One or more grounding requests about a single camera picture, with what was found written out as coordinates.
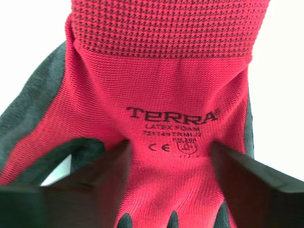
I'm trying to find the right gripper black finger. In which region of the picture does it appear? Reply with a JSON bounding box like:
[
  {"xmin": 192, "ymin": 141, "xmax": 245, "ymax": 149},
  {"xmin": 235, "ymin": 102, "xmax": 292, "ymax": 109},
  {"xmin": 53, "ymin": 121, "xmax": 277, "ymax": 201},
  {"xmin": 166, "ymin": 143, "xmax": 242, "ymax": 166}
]
[
  {"xmin": 0, "ymin": 139, "xmax": 133, "ymax": 228},
  {"xmin": 209, "ymin": 141, "xmax": 304, "ymax": 228}
]

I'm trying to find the red and grey work glove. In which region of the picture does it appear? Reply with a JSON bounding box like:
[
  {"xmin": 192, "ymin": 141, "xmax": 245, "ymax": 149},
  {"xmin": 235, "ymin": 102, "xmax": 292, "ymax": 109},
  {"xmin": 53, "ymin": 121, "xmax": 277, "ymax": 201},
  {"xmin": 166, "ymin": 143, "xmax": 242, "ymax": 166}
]
[{"xmin": 0, "ymin": 0, "xmax": 272, "ymax": 228}]

